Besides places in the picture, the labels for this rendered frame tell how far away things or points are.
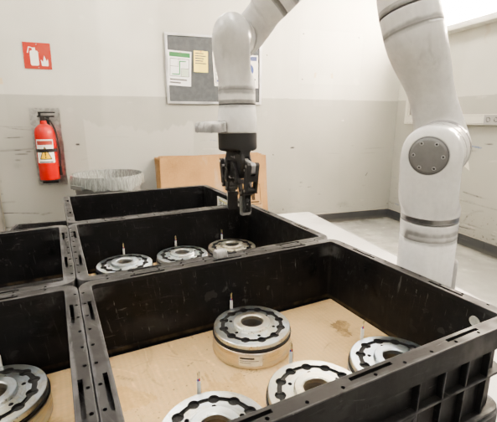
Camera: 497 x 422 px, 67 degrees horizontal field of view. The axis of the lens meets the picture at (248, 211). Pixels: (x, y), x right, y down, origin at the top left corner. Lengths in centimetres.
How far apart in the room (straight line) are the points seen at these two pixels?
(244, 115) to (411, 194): 32
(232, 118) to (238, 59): 10
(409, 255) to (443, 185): 13
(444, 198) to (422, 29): 25
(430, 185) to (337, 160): 359
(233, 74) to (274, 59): 321
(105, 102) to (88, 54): 40
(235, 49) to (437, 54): 32
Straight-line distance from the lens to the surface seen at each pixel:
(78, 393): 33
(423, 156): 65
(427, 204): 66
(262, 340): 50
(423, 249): 69
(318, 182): 416
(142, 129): 361
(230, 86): 71
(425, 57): 68
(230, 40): 70
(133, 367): 52
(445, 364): 40
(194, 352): 53
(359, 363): 47
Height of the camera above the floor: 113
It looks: 14 degrees down
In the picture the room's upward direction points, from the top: straight up
